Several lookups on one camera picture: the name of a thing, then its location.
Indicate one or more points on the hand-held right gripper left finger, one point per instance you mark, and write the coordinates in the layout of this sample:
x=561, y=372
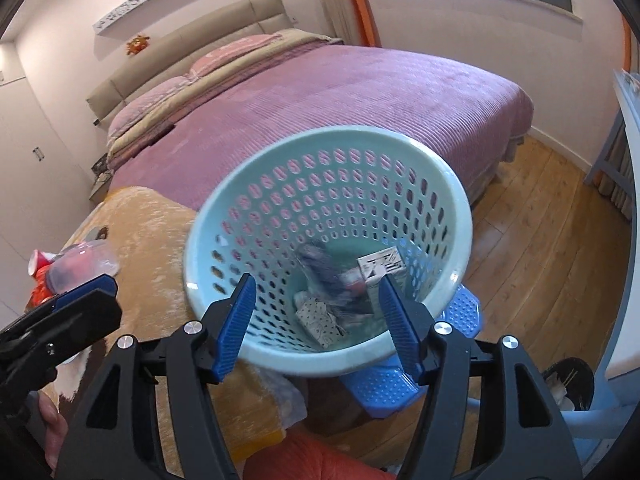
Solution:
x=235, y=325

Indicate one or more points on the beige padded headboard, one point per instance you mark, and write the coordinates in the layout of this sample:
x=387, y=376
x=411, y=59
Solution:
x=150, y=62

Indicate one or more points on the grey nightstand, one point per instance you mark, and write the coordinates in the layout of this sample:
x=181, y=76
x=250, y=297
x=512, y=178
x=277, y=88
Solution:
x=102, y=187

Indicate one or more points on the orange cloth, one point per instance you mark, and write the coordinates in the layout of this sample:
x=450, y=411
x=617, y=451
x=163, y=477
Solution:
x=320, y=460

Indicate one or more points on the black round bin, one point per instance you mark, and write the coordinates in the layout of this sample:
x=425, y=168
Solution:
x=580, y=385

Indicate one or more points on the person's left hand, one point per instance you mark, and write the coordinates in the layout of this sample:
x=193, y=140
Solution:
x=55, y=430

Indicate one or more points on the dark shiny packet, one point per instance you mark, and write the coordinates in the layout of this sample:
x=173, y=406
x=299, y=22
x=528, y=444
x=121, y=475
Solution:
x=320, y=270

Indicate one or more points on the pink pillow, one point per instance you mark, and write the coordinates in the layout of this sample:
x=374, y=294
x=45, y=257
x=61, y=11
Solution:
x=225, y=57
x=150, y=105

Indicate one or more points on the light green plastic basket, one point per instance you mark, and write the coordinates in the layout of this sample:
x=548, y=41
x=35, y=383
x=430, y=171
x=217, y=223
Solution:
x=330, y=134

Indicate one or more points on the printed tan blanket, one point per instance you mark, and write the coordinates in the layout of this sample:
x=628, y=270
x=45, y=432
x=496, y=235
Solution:
x=145, y=240

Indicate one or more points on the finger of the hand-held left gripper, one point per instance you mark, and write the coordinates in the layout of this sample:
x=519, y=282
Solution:
x=85, y=292

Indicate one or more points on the folded beige quilt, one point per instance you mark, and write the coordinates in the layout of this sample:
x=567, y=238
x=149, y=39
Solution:
x=210, y=90

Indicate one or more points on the orange plush toy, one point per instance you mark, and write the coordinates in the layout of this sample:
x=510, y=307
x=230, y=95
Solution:
x=139, y=45

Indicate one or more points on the blue grey wooden desk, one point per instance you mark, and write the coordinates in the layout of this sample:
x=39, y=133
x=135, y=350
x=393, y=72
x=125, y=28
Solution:
x=617, y=160

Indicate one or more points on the orange curtain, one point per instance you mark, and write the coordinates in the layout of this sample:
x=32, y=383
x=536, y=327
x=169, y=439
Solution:
x=362, y=0

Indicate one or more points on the bed with purple bedspread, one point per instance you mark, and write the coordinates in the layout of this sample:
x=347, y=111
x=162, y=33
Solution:
x=350, y=95

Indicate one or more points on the white wardrobe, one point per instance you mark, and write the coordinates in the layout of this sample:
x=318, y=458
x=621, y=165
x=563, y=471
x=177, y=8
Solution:
x=30, y=170

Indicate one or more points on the pale blue furniture frame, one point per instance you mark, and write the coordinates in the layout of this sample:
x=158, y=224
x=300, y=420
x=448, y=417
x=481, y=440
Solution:
x=612, y=360

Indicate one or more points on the red white paper cup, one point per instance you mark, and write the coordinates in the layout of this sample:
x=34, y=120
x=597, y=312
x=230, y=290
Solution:
x=41, y=261

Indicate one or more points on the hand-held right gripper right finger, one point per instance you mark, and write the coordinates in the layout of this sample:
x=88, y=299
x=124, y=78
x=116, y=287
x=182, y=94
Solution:
x=397, y=320

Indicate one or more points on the clear plastic container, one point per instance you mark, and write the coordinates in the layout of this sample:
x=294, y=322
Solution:
x=85, y=262

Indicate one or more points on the white black printed box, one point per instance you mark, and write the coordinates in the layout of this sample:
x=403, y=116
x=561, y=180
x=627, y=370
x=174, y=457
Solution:
x=380, y=265

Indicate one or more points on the blue plastic stool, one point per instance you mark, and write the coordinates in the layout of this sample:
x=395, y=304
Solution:
x=460, y=310

